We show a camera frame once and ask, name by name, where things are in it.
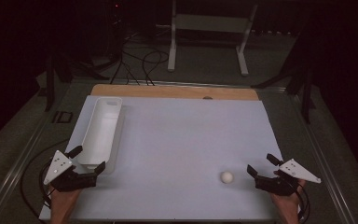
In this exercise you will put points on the white table sheet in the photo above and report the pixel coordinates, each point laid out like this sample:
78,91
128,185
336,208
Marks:
174,140

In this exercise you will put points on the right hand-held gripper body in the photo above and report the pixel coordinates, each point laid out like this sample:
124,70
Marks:
273,185

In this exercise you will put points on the white plastic bin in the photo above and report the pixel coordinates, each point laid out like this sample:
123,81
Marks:
101,133

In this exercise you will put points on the person's right hand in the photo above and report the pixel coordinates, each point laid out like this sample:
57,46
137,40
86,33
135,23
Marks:
288,207

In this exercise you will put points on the white ball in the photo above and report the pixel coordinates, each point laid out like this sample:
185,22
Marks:
227,177

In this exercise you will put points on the small black frame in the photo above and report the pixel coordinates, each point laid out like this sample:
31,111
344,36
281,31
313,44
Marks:
54,117

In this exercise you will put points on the person's left hand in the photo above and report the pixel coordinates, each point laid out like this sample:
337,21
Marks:
62,205

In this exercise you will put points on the black stand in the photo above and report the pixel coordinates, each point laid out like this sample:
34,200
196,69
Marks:
306,99

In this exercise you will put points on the white metal stand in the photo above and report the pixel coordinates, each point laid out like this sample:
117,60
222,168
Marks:
211,24

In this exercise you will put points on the metal floor rail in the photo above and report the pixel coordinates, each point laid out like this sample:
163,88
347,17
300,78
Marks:
18,168
327,174

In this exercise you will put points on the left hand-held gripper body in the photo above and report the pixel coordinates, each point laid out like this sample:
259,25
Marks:
74,180

